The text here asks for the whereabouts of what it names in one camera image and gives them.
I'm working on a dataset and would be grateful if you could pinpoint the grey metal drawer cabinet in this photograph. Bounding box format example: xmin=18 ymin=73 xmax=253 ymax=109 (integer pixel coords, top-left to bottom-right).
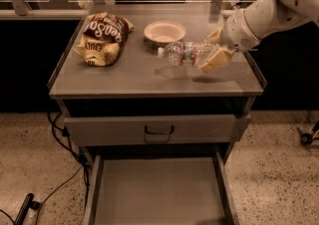
xmin=50 ymin=3 xmax=265 ymax=158

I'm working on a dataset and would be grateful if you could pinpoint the grey top drawer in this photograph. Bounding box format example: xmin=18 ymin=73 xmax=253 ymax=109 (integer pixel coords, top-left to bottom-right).
xmin=65 ymin=114 xmax=250 ymax=146

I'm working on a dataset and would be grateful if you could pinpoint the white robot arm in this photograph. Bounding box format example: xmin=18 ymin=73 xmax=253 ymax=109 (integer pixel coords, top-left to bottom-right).
xmin=198 ymin=0 xmax=319 ymax=73

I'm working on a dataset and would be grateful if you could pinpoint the black power cable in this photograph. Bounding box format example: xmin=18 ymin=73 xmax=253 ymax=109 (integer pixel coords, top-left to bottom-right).
xmin=0 ymin=111 xmax=92 ymax=225

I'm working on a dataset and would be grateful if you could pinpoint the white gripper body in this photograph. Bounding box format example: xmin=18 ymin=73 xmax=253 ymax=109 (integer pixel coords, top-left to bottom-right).
xmin=221 ymin=8 xmax=261 ymax=52

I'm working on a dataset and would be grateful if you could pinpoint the black caster wheel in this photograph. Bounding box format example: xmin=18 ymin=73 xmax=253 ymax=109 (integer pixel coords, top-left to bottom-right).
xmin=297 ymin=120 xmax=319 ymax=145

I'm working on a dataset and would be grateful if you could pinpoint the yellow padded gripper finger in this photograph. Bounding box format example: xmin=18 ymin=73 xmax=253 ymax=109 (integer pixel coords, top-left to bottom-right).
xmin=204 ymin=27 xmax=222 ymax=45
xmin=199 ymin=46 xmax=234 ymax=73

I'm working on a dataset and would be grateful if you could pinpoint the white paper bowl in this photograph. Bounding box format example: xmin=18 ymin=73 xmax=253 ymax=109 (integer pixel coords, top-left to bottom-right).
xmin=144 ymin=21 xmax=185 ymax=49

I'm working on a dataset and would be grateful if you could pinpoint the white horizontal rail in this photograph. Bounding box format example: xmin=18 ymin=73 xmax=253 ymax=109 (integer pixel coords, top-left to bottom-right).
xmin=0 ymin=7 xmax=235 ymax=22

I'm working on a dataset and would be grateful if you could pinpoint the brown yellow chip bag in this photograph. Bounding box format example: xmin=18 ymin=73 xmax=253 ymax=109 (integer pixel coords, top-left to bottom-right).
xmin=74 ymin=12 xmax=135 ymax=67

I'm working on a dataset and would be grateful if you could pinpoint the black drawer handle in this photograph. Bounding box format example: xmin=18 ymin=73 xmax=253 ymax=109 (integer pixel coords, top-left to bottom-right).
xmin=145 ymin=125 xmax=174 ymax=135

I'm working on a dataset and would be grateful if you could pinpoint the black floor device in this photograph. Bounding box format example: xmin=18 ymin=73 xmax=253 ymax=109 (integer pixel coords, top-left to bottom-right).
xmin=14 ymin=193 xmax=41 ymax=225

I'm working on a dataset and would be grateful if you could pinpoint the clear plastic water bottle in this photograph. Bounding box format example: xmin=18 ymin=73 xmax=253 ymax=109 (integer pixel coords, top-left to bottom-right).
xmin=158 ymin=42 xmax=218 ymax=67

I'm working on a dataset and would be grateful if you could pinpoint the open grey middle drawer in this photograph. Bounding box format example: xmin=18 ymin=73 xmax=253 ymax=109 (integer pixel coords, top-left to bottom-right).
xmin=82 ymin=153 xmax=239 ymax=225

